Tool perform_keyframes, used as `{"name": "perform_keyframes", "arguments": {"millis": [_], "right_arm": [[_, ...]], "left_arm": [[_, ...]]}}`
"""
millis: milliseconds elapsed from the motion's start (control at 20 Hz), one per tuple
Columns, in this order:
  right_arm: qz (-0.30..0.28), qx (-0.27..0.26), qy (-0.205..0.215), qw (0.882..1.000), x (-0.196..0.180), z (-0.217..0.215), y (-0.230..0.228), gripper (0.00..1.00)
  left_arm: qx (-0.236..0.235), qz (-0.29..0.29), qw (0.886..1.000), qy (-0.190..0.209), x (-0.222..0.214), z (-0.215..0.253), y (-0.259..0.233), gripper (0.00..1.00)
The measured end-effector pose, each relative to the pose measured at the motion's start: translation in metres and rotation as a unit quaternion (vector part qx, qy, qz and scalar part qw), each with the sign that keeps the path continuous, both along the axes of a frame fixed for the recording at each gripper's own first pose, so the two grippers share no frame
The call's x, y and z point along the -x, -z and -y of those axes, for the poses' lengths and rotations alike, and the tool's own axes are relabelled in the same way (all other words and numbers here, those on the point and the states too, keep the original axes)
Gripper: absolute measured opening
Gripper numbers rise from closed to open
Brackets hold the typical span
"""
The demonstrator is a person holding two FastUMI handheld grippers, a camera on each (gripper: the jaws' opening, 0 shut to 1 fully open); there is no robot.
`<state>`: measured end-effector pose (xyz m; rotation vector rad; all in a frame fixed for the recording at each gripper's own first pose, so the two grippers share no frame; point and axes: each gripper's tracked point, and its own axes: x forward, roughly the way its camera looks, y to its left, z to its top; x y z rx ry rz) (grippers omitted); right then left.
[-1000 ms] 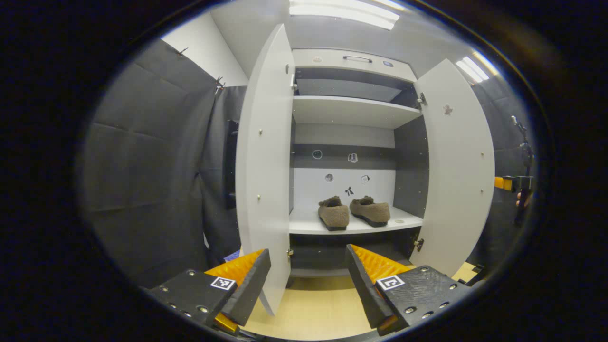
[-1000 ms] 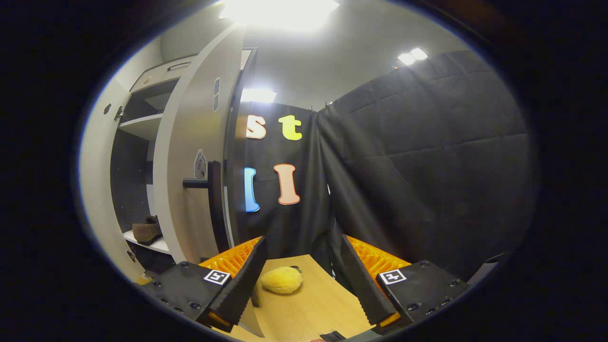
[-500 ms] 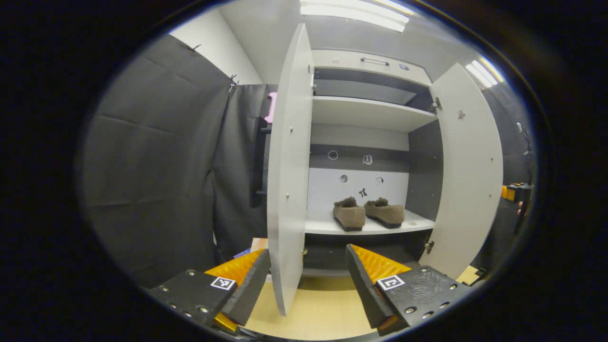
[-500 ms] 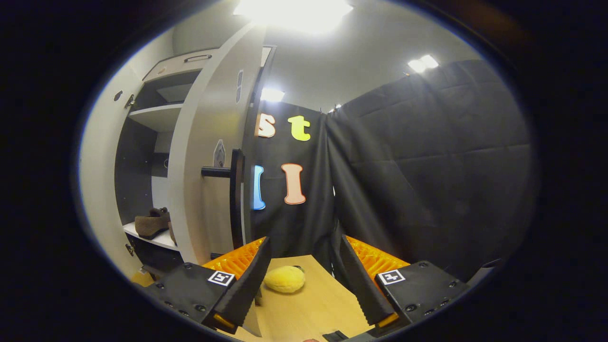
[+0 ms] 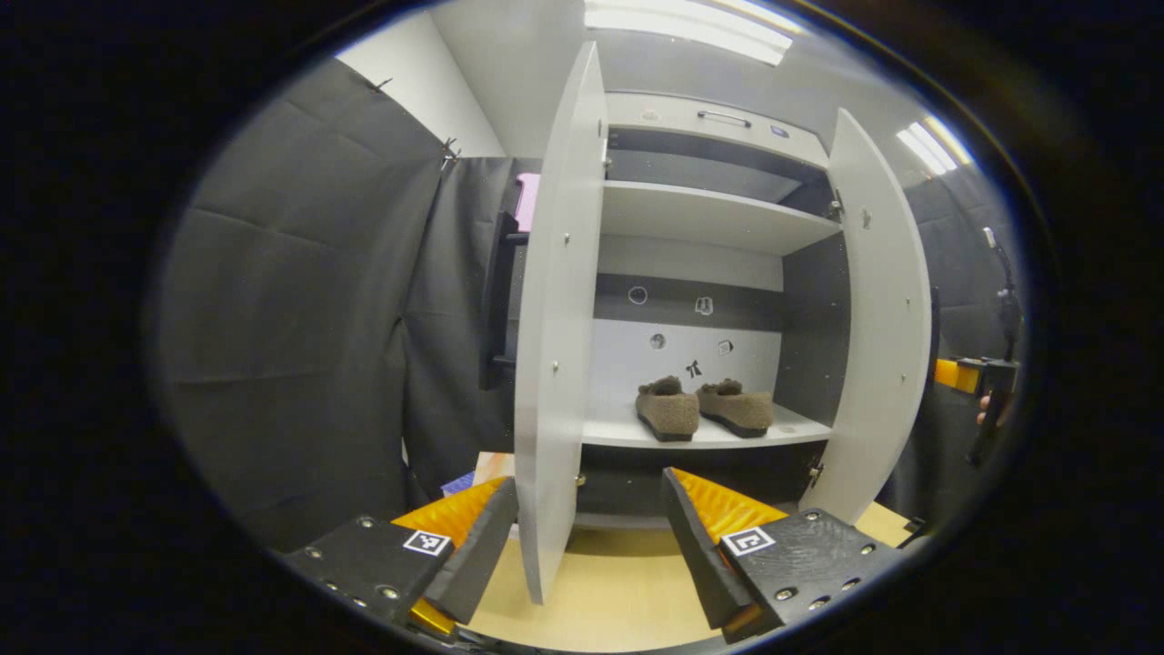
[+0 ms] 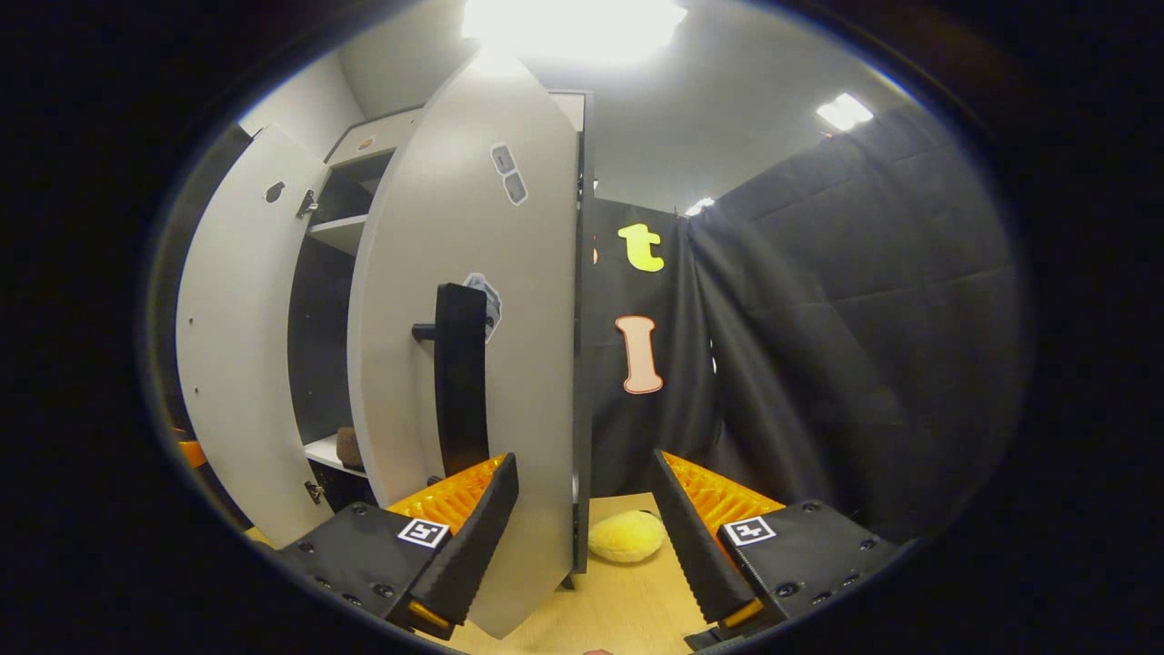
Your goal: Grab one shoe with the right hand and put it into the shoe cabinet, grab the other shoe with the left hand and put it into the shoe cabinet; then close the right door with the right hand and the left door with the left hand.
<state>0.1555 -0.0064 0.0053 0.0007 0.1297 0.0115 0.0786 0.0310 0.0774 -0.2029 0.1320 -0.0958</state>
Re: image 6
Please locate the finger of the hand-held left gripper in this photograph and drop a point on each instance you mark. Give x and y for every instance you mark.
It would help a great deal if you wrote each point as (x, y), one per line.
(191, 453)

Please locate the black backdrop cloth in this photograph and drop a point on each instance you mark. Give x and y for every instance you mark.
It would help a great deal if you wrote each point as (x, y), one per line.
(864, 318)

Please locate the ceiling light panel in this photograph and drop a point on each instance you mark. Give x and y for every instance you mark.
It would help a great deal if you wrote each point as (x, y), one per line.
(573, 27)
(699, 206)
(844, 111)

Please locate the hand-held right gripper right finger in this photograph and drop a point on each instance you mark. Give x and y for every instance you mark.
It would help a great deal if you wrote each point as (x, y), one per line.
(696, 546)

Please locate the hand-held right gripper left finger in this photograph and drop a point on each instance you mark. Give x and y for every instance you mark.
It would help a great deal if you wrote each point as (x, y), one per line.
(477, 546)

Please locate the grey shoe cabinet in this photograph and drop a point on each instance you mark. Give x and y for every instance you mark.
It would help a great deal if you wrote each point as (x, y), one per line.
(341, 235)

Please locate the brown fuzzy shoe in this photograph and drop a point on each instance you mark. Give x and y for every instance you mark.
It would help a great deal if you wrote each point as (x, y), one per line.
(350, 450)

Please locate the grey cabinet door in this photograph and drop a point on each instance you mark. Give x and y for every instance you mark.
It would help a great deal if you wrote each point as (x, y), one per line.
(536, 364)
(236, 364)

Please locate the yellow plush toy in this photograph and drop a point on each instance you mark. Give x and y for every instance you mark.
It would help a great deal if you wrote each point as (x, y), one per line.
(623, 537)

